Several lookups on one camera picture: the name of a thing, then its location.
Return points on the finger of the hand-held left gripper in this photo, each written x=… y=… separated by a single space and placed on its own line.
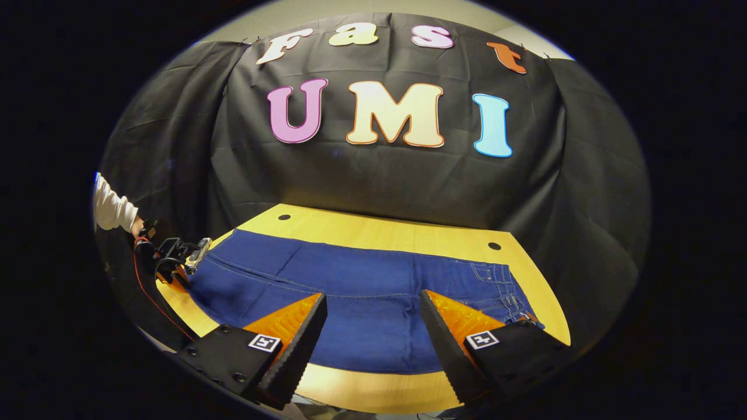
x=175 y=282

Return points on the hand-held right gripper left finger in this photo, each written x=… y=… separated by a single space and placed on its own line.
x=300 y=350

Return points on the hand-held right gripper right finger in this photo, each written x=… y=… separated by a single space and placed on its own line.
x=446 y=344

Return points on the blue denim jeans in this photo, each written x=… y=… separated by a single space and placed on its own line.
x=362 y=291

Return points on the black backdrop cloth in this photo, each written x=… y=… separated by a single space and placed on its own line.
x=379 y=181

